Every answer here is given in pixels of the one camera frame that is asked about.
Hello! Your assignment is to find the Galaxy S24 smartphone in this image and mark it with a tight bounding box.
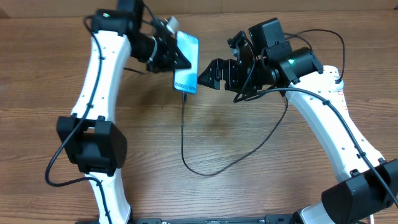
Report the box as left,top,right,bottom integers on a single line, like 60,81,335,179
173,30,199,95

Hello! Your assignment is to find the black usb charging cable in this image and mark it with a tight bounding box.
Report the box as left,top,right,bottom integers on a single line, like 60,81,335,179
180,29,346,177

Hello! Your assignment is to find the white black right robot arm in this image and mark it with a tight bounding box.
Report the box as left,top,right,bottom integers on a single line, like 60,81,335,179
198,18,397,223

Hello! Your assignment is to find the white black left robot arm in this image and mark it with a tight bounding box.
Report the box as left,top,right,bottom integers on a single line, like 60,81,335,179
56,0,199,224

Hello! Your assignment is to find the white power strip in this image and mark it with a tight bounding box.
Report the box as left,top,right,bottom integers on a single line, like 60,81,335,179
323,65,349,117

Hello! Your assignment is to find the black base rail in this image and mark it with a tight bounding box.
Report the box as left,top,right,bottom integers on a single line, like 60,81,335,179
74,213,299,224

